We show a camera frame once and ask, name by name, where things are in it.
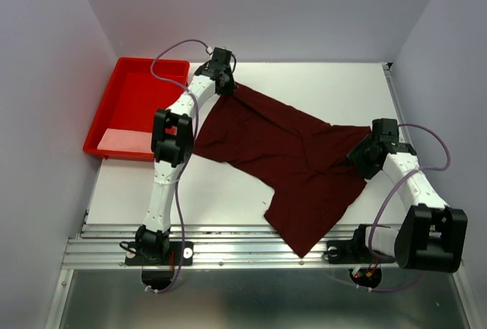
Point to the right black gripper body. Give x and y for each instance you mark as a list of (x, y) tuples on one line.
[(361, 154)]

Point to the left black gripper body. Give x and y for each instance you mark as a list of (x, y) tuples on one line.
[(228, 84)]

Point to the dark red t shirt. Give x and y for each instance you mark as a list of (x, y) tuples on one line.
[(302, 158)]

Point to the red plastic tray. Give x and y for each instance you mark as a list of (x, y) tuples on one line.
[(122, 125)]

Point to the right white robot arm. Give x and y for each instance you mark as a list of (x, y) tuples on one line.
[(432, 234)]

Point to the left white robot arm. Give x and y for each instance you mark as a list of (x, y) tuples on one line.
[(172, 141)]

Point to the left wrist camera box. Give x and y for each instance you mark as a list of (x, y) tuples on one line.
[(222, 56)]

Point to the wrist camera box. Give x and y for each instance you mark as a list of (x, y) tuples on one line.
[(385, 130), (222, 56)]

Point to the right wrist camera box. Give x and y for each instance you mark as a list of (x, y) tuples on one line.
[(385, 130)]

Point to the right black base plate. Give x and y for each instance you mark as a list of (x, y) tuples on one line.
[(350, 252)]

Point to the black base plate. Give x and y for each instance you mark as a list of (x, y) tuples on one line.
[(350, 252), (173, 255)]

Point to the aluminium rail frame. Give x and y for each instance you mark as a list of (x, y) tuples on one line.
[(243, 274)]

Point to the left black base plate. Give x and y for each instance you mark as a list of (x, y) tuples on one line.
[(173, 255)]

